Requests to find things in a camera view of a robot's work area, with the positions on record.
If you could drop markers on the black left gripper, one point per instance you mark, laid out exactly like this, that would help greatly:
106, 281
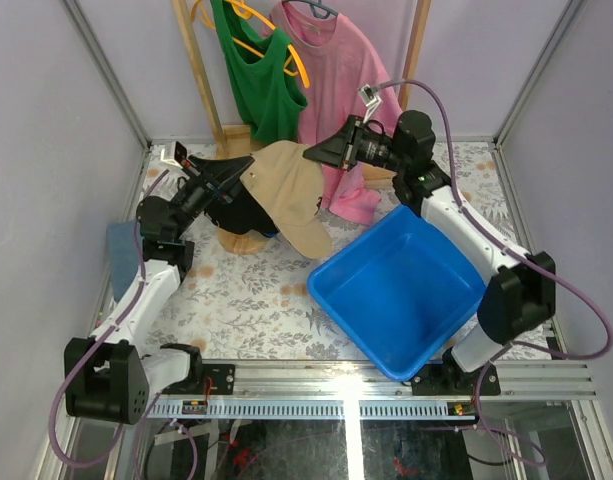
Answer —
212, 181

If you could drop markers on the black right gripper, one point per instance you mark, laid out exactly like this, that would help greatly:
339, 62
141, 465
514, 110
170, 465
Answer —
335, 150

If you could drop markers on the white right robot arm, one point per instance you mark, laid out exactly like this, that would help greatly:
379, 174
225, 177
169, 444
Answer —
519, 292

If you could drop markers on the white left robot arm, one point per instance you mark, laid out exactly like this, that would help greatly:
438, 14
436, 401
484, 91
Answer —
108, 376

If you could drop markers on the wooden hat stand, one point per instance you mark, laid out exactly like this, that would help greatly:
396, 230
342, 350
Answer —
245, 244

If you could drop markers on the green tank top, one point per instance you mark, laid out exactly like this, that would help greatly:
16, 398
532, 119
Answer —
268, 98

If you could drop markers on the pink t-shirt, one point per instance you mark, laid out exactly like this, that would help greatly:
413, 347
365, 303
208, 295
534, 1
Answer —
339, 59

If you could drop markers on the folded blue denim cloth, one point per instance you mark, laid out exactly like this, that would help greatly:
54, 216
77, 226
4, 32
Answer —
124, 242

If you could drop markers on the grey clothes hanger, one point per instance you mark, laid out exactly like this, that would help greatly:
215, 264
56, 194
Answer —
317, 8

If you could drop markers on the blue plastic bin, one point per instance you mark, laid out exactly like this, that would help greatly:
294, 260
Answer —
399, 292

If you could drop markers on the aluminium mounting rail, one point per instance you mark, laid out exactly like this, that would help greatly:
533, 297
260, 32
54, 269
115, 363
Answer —
300, 390

